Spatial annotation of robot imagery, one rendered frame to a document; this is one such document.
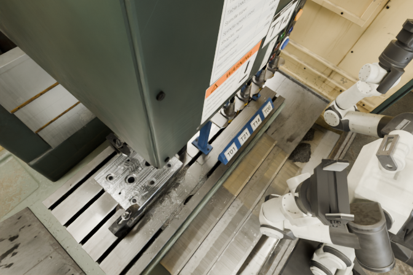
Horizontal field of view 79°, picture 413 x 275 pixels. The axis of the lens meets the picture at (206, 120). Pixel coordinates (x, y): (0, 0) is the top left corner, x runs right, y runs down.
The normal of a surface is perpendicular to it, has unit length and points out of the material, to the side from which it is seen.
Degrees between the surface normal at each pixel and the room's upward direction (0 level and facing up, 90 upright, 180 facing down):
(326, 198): 16
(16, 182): 0
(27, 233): 24
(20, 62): 91
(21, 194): 0
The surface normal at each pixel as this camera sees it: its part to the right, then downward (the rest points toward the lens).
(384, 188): -0.22, -0.69
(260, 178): 0.18, -0.59
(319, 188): -0.14, -0.36
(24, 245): 0.35, -0.72
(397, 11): -0.61, 0.66
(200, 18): 0.77, 0.59
